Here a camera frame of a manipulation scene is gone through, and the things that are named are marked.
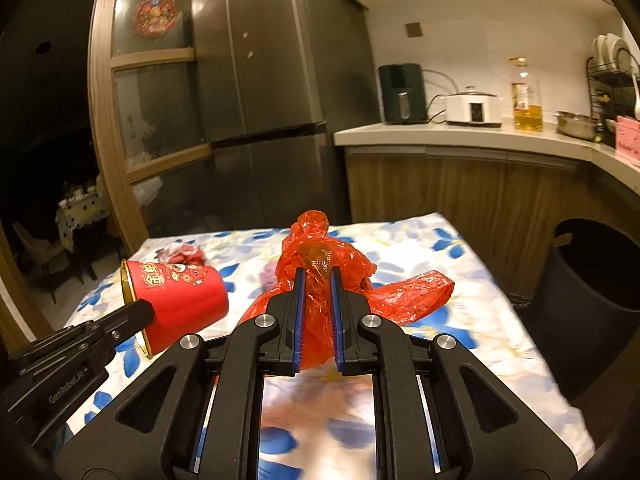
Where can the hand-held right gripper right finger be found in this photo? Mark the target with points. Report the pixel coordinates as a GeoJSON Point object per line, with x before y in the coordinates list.
{"type": "Point", "coordinates": [336, 320]}

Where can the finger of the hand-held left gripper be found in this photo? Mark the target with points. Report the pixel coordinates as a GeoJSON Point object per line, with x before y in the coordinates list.
{"type": "Point", "coordinates": [130, 317]}

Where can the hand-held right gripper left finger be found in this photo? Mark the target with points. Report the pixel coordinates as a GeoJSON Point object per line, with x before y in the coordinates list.
{"type": "Point", "coordinates": [299, 320]}

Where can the red plastic bag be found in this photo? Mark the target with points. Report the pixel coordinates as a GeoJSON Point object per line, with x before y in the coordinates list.
{"type": "Point", "coordinates": [320, 255]}

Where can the black trash bin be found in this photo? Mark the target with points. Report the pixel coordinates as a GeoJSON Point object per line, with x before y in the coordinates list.
{"type": "Point", "coordinates": [575, 320]}

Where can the small pink plastic bag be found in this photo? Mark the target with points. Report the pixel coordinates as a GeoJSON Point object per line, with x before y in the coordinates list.
{"type": "Point", "coordinates": [267, 276]}

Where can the crumpled red white wrapper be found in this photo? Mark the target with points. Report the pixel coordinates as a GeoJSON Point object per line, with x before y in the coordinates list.
{"type": "Point", "coordinates": [182, 255]}

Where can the dark dining chair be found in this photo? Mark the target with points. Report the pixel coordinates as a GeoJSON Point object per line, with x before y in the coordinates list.
{"type": "Point", "coordinates": [45, 255]}

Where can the polka dot covered table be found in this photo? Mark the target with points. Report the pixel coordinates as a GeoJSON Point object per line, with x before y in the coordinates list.
{"type": "Point", "coordinates": [80, 215]}

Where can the blue floral tablecloth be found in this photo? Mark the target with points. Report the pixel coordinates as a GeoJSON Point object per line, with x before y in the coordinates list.
{"type": "Point", "coordinates": [450, 360]}

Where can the wooden kitchen counter cabinets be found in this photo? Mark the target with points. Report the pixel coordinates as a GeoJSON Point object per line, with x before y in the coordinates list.
{"type": "Point", "coordinates": [450, 195]}

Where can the wooden glass panel door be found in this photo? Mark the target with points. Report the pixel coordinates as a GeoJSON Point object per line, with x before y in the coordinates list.
{"type": "Point", "coordinates": [102, 110]}

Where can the grey steel refrigerator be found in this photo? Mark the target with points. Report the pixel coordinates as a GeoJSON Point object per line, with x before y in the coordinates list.
{"type": "Point", "coordinates": [280, 85]}

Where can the black air fryer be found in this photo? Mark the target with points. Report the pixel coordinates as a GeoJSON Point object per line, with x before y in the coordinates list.
{"type": "Point", "coordinates": [400, 90]}

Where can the white rice cooker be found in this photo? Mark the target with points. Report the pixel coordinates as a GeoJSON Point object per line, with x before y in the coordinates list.
{"type": "Point", "coordinates": [472, 110]}

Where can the cooking oil bottle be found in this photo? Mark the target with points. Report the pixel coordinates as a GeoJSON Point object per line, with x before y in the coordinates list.
{"type": "Point", "coordinates": [527, 117]}

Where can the red door sticker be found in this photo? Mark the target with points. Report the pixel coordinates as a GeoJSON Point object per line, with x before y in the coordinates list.
{"type": "Point", "coordinates": [156, 17]}

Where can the metal pot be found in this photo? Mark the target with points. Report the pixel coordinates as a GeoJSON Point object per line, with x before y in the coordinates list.
{"type": "Point", "coordinates": [575, 127]}

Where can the pink box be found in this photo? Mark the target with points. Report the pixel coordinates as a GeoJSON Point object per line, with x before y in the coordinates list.
{"type": "Point", "coordinates": [629, 140]}

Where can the white plate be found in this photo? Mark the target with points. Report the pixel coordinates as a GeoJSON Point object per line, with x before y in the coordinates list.
{"type": "Point", "coordinates": [606, 50]}

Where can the dark wall socket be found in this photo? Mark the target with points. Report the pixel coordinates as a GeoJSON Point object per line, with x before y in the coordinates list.
{"type": "Point", "coordinates": [413, 29]}

